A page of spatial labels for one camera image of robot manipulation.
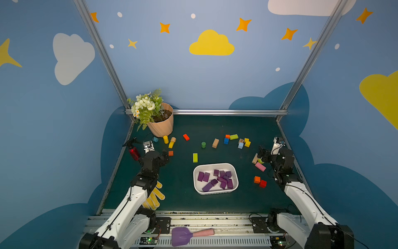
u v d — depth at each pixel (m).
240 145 1.04
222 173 0.91
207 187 0.87
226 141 1.05
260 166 0.95
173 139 1.08
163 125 0.98
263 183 0.86
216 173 0.91
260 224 0.75
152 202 0.80
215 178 0.90
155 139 1.05
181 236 0.71
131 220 0.59
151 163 0.60
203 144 1.04
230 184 0.87
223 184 0.86
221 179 0.89
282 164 0.63
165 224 0.75
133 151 0.91
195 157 0.98
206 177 0.91
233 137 1.10
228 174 0.90
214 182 0.88
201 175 0.90
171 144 1.04
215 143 1.04
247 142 1.05
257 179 0.88
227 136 1.08
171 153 1.01
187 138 1.08
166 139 1.04
